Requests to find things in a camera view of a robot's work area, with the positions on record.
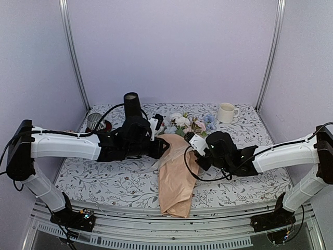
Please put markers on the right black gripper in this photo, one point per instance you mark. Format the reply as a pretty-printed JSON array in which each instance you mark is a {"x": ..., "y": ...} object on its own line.
[{"x": 204, "y": 166}]

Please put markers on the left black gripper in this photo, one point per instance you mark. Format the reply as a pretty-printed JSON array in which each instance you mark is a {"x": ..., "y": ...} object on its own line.
[{"x": 159, "y": 144}]

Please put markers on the peach paper flower bouquet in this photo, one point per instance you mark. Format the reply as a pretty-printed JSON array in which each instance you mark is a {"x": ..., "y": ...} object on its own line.
[{"x": 175, "y": 186}]

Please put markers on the cream printed ribbon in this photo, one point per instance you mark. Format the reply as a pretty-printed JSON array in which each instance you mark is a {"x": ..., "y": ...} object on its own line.
[{"x": 185, "y": 156}]

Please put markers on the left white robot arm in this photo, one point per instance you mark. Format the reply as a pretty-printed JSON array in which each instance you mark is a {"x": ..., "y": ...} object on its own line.
[{"x": 31, "y": 142}]

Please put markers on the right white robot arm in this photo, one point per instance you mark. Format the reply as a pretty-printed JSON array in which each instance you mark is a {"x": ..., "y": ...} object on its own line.
[{"x": 314, "y": 149}]

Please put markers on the black cylindrical vase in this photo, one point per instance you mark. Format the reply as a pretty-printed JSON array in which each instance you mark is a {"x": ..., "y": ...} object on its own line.
[{"x": 132, "y": 107}]

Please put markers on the cream ceramic mug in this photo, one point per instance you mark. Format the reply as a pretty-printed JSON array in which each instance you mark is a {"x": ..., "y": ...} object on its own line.
[{"x": 227, "y": 112}]

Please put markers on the floral patterned tablecloth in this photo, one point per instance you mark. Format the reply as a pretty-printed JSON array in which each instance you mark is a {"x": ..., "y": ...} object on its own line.
[{"x": 118, "y": 183}]

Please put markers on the red round coaster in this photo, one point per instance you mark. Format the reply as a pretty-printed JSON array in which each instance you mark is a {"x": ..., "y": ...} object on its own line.
[{"x": 108, "y": 128}]

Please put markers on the striped black white cup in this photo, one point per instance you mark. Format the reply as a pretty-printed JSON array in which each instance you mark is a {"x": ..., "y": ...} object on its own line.
[{"x": 92, "y": 121}]

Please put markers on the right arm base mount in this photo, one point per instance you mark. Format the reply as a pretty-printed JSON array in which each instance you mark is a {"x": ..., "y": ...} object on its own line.
[{"x": 279, "y": 217}]

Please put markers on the aluminium front rail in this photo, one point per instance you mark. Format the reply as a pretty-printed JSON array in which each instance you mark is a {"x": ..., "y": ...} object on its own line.
[{"x": 118, "y": 227}]

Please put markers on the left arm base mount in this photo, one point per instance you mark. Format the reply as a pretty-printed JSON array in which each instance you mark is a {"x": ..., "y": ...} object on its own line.
[{"x": 83, "y": 220}]

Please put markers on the right aluminium frame post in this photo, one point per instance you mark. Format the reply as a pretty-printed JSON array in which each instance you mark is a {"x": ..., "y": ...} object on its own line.
[{"x": 278, "y": 25}]

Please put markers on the aluminium frame post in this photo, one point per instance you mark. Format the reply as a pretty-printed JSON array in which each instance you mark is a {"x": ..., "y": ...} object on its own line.
[
  {"x": 64, "y": 11},
  {"x": 278, "y": 25}
]

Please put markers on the left aluminium frame post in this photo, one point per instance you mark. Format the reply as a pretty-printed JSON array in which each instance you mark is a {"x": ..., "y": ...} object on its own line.
[{"x": 64, "y": 11}]

